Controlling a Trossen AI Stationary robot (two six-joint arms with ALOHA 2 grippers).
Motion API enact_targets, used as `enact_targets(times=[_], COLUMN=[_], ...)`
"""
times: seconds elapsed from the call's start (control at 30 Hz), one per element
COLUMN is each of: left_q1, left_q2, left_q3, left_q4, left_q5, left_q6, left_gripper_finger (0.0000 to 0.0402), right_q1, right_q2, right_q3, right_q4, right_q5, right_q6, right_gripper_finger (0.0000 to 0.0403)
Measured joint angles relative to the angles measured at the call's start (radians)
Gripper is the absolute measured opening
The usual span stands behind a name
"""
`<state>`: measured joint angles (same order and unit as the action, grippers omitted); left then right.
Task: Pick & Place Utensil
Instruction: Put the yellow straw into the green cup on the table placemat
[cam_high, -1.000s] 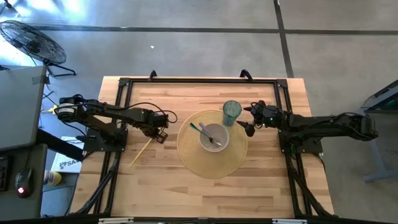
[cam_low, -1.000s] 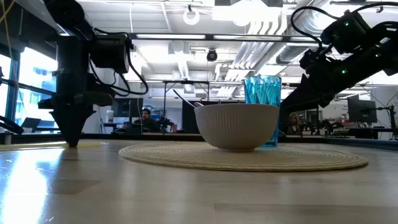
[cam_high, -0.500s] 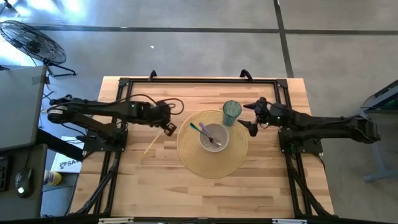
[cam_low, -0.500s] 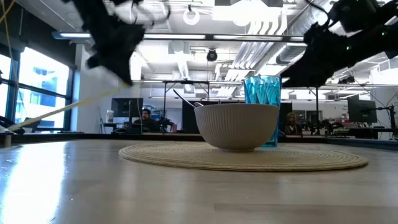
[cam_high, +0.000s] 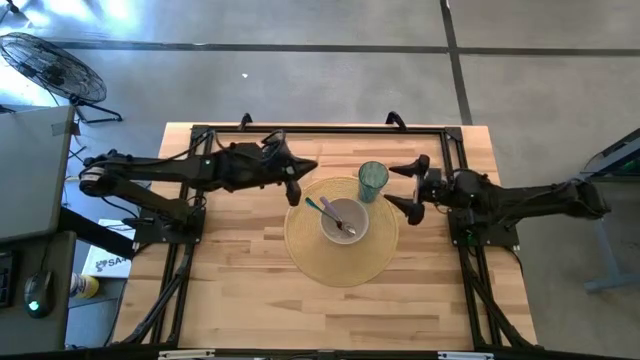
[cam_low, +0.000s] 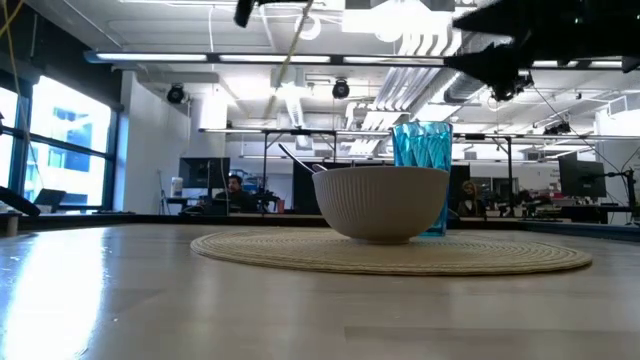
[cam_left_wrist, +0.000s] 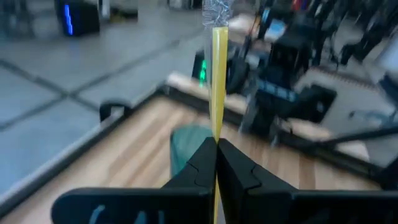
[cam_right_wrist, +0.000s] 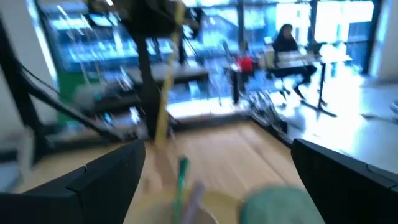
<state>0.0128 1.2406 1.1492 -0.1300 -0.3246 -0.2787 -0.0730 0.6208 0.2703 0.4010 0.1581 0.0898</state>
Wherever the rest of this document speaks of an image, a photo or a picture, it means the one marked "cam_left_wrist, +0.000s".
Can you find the black tower with blue light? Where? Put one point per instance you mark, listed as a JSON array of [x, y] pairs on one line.
[[84, 18]]

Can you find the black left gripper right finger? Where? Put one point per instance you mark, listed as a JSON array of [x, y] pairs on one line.
[[248, 202]]

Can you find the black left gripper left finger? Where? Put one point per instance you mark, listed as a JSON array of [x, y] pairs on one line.
[[186, 202]]

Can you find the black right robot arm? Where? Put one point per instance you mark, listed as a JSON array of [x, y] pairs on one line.
[[286, 62]]

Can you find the teal rounded container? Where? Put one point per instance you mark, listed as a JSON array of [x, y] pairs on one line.
[[186, 146]]

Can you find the black device with green light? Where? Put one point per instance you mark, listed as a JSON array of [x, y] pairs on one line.
[[202, 71]]

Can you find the yellow utensil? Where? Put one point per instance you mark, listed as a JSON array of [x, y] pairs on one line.
[[219, 77]]

